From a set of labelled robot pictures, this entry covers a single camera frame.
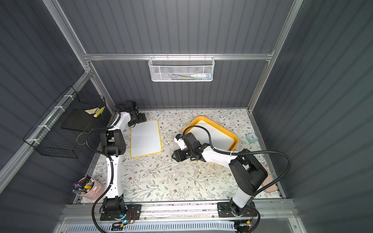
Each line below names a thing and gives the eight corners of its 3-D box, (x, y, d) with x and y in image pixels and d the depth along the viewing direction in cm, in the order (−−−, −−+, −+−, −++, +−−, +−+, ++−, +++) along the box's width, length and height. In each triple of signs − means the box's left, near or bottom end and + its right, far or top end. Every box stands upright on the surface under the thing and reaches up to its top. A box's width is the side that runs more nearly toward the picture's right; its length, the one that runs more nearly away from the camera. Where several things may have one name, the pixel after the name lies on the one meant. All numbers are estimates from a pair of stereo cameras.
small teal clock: (249, 143, 102) (251, 141, 100) (245, 136, 106) (246, 133, 104) (257, 141, 103) (259, 139, 101) (253, 134, 107) (254, 132, 105)
